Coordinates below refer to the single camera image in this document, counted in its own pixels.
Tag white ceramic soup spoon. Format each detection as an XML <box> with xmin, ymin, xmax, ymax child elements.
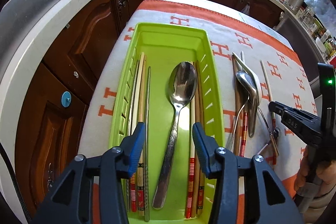
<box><xmin>232</xmin><ymin>52</ymin><xmax>262</xmax><ymax>106</ymax></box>

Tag large steel ladle spoon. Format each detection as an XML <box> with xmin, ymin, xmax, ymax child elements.
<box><xmin>236</xmin><ymin>71</ymin><xmax>258</xmax><ymax>138</ymax></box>

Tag brown bamboo chopstick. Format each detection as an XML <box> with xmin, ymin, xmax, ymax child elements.
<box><xmin>196</xmin><ymin>61</ymin><xmax>205</xmax><ymax>217</ymax></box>
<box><xmin>190</xmin><ymin>61</ymin><xmax>202</xmax><ymax>218</ymax></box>

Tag large steel tablespoon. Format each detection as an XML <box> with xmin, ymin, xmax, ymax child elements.
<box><xmin>152</xmin><ymin>61</ymin><xmax>197</xmax><ymax>210</ymax></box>

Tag small steel spoon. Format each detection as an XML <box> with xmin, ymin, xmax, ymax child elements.
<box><xmin>257</xmin><ymin>106</ymin><xmax>279</xmax><ymax>157</ymax></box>

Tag steel fork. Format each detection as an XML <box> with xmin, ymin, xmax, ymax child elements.
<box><xmin>226</xmin><ymin>100</ymin><xmax>248</xmax><ymax>150</ymax></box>

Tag person's right hand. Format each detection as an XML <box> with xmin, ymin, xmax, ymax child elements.
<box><xmin>293</xmin><ymin>152</ymin><xmax>336</xmax><ymax>198</ymax></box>

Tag pale chopstick red striped end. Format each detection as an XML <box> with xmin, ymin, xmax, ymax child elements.
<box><xmin>260</xmin><ymin>60</ymin><xmax>277</xmax><ymax>167</ymax></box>

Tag orange beige H-pattern cloth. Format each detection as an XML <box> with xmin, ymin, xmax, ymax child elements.
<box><xmin>79</xmin><ymin>0</ymin><xmax>320</xmax><ymax>224</ymax></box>

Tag green plastic utensil tray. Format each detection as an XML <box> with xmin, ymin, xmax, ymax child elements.
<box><xmin>109</xmin><ymin>23</ymin><xmax>225</xmax><ymax>223</ymax></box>

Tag white plastic bag on cabinet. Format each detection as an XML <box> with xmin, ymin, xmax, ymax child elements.
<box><xmin>241</xmin><ymin>3</ymin><xmax>250</xmax><ymax>15</ymax></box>

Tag steel splash guard panel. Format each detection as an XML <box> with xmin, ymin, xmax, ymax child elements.
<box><xmin>0</xmin><ymin>0</ymin><xmax>60</xmax><ymax>77</ymax></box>

